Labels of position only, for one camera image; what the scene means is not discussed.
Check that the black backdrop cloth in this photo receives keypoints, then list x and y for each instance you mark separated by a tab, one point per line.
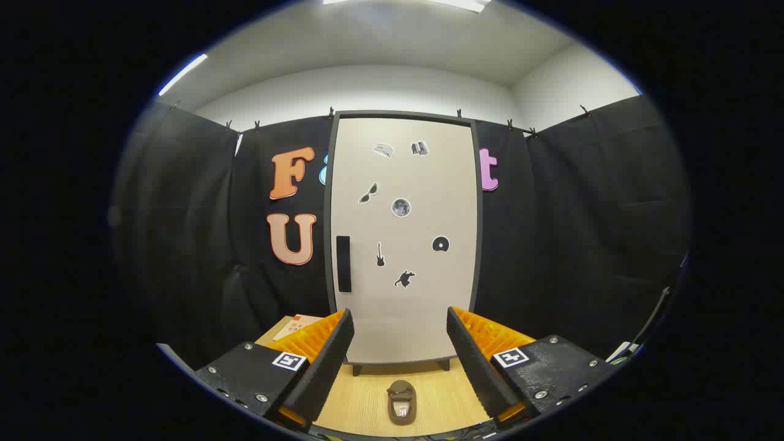
582	233

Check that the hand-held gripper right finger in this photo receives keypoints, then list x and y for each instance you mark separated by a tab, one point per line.
474	367

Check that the ceiling light strip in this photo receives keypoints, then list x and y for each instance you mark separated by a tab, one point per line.
465	5
184	73

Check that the white flat object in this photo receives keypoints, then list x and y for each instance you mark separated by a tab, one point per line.
621	352

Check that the grey shoe cabinet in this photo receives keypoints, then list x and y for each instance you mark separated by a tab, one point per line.
404	114

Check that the brown fuzzy shoe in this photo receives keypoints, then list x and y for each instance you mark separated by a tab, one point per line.
401	389

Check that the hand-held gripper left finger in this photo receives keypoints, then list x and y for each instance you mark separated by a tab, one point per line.
327	373

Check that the row of black cloth clips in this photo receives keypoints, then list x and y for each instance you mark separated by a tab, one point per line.
331	113

